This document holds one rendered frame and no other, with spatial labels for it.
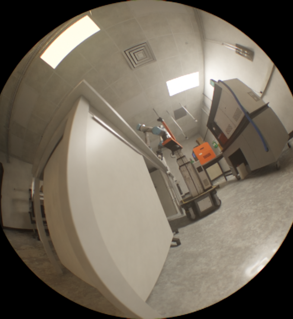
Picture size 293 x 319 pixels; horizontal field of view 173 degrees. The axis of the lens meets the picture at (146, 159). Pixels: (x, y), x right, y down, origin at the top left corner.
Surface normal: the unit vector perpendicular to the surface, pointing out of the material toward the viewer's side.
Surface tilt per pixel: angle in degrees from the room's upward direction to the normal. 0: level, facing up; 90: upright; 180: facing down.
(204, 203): 90
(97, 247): 90
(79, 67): 180
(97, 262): 90
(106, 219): 90
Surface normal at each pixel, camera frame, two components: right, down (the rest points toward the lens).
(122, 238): 0.87, -0.44
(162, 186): -0.36, -0.27
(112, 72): 0.34, 0.85
